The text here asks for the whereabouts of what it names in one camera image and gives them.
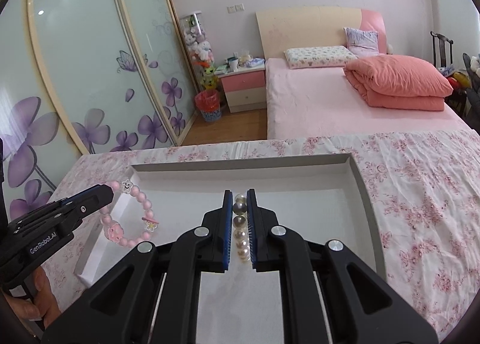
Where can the dark wooden chair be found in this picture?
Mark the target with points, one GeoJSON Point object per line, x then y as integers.
{"type": "Point", "coordinates": [442, 50]}

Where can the pink floral bed sheet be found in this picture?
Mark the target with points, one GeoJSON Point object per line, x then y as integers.
{"type": "Point", "coordinates": [424, 187]}

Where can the purple small pillow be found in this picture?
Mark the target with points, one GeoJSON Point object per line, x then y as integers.
{"type": "Point", "coordinates": [362, 43]}

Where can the pink white nightstand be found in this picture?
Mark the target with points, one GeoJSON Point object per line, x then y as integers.
{"type": "Point", "coordinates": [245, 89]}

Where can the pink bed with headboard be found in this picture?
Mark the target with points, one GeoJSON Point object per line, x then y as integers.
{"type": "Point", "coordinates": [313, 102]}

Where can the floral sliding wardrobe doors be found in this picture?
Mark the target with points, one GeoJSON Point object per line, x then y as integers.
{"type": "Point", "coordinates": [81, 77]}

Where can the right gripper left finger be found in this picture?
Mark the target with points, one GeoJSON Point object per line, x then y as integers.
{"type": "Point", "coordinates": [152, 294]}

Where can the floral white pillow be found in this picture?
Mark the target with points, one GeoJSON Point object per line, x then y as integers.
{"type": "Point", "coordinates": [318, 57]}

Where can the folded coral quilt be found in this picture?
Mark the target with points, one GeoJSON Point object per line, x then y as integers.
{"type": "Point", "coordinates": [398, 82]}

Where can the white wall socket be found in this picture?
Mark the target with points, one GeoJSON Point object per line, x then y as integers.
{"type": "Point", "coordinates": [236, 8]}

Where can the left hand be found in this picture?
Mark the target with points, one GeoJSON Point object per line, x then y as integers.
{"type": "Point", "coordinates": [44, 305]}

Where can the plush toy display tube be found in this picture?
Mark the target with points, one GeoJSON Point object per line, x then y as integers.
{"type": "Point", "coordinates": [199, 51]}

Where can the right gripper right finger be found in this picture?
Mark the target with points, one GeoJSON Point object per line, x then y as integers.
{"type": "Point", "coordinates": [329, 294]}

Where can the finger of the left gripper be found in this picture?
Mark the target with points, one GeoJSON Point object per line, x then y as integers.
{"type": "Point", "coordinates": [68, 212]}

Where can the red lined waste bin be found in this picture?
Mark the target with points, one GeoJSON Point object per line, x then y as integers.
{"type": "Point", "coordinates": [208, 103]}

